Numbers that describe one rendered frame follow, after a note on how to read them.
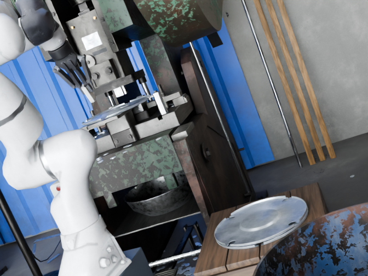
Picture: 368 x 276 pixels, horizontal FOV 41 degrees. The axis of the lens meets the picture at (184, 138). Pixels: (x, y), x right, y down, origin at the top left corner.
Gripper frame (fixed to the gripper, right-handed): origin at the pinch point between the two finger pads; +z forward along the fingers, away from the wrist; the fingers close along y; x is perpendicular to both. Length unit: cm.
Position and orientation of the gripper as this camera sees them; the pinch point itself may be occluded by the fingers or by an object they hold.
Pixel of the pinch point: (88, 92)
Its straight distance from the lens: 176.3
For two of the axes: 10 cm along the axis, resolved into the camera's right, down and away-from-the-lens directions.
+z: 4.0, 7.2, 5.7
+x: 0.1, -6.3, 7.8
